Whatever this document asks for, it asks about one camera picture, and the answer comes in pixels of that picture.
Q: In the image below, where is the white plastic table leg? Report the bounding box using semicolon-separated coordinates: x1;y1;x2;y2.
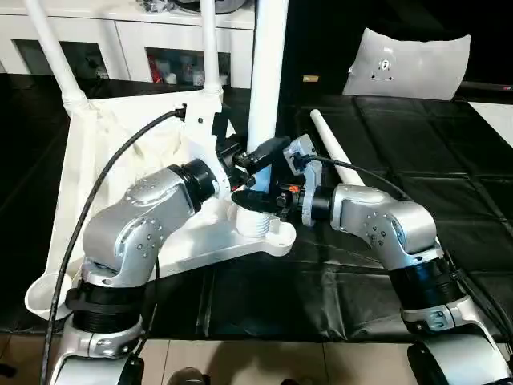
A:
23;0;92;118
235;0;290;241
310;108;367;188
199;0;225;100

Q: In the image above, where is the white plastic table top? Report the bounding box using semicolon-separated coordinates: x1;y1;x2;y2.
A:
24;90;298;322

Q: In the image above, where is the black work mat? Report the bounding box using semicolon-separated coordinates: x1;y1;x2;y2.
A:
0;74;513;344

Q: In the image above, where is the black sofa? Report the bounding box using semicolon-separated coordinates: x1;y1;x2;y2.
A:
282;0;513;97

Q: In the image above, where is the grey printed cushion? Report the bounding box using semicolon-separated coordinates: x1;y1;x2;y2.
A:
342;26;474;102

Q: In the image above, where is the white cabinet with glass doors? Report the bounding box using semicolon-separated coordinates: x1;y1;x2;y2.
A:
0;0;258;90

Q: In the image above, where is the metal parts clutter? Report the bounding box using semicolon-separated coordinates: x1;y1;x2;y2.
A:
138;0;177;14

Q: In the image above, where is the dark brown shoe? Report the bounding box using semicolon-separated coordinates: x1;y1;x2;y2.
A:
170;367;212;385

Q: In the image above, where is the white flat board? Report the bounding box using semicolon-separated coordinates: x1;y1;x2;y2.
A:
468;102;513;148

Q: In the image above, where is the black flat bar device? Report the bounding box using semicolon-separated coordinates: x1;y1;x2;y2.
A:
458;81;513;94

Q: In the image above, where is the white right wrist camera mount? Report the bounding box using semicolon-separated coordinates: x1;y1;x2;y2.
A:
283;134;325;227

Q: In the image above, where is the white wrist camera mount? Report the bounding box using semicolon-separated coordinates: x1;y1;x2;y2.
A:
182;103;234;202
283;134;325;227

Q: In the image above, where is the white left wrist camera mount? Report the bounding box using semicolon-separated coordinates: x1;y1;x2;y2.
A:
182;103;234;202

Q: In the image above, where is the grey helmet with black strap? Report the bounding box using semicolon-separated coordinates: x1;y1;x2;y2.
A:
172;0;246;16

